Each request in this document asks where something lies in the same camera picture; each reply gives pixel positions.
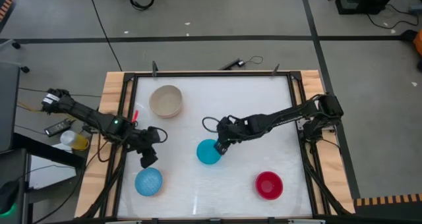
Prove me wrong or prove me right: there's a black aluminium table frame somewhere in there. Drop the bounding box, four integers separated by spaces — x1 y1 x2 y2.
80 70 353 222

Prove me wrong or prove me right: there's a red plastic bowl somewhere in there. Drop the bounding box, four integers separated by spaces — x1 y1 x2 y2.
255 171 284 201

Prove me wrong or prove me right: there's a grey monitor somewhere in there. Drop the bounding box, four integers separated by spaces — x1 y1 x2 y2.
0 61 21 154

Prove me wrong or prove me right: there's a black computer mouse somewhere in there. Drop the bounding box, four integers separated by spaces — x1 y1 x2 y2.
0 180 21 217

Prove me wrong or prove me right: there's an orange object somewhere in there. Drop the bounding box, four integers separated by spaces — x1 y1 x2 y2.
413 28 422 57

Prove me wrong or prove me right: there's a black equipment box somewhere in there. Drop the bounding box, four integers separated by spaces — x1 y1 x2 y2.
333 0 402 16

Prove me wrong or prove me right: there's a black orange striped barrier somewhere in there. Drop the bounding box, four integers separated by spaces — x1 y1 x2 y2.
353 193 422 224

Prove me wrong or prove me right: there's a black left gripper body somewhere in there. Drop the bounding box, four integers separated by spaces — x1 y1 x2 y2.
131 126 162 159

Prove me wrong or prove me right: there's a long black floor cable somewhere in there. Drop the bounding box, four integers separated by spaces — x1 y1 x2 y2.
85 0 123 72

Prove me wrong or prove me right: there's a light blue textured bowl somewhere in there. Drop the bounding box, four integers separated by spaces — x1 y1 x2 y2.
134 167 164 197

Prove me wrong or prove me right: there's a black orange striped edge strip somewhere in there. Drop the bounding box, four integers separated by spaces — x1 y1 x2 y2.
0 0 21 22

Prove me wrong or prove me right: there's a black left gripper cable loop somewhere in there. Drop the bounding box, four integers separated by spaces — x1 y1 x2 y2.
154 126 169 144

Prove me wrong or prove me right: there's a black power strip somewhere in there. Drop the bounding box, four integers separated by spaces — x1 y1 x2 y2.
218 57 245 71

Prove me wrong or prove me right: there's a clear bottle with yellow liquid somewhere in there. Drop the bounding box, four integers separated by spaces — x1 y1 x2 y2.
59 129 91 152

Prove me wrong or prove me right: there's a white table mat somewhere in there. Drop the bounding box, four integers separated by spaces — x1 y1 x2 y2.
117 75 313 218

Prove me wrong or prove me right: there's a teal plastic bowl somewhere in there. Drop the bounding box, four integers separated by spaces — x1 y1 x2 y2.
196 138 223 165

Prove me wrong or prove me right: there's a beige bowl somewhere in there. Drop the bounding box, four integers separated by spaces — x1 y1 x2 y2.
148 84 184 119

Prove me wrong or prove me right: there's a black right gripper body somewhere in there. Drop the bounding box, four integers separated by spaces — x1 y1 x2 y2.
215 116 239 146

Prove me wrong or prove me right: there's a black right gripper cable loop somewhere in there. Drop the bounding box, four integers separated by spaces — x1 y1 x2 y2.
201 116 221 134

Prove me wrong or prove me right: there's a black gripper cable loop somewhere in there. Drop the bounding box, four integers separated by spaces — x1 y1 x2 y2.
154 126 169 144
201 116 221 134

